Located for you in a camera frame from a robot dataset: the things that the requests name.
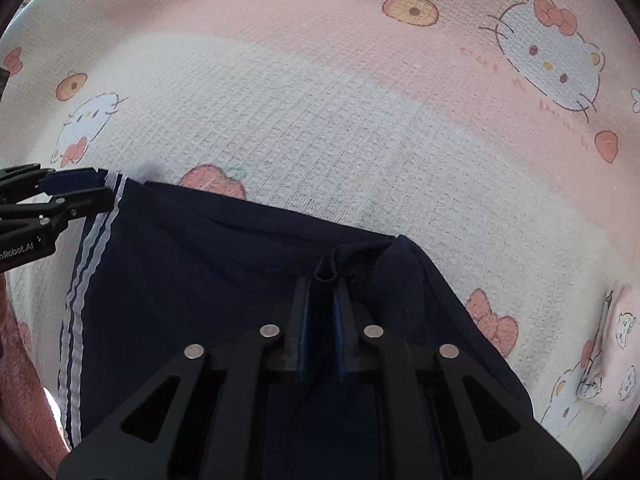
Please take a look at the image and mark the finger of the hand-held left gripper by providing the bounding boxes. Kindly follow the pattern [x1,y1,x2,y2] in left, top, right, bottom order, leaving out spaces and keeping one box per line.
[0,187,115,233]
[0,164,108,197]

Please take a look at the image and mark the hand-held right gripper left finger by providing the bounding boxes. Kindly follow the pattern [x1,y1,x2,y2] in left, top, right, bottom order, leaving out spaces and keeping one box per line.
[56,275,313,480]

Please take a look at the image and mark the pink cat print blanket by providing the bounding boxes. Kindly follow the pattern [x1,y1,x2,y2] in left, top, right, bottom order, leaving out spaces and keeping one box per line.
[0,0,640,461]

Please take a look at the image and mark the folded pink printed garment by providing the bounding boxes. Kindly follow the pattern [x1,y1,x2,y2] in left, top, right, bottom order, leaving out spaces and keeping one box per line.
[575,285,640,411]

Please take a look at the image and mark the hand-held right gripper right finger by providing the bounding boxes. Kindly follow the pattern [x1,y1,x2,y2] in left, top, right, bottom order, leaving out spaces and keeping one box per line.
[332,280,583,480]

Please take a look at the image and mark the navy shorts with white stripes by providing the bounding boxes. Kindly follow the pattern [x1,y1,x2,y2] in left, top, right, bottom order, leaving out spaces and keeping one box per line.
[57,160,533,480]

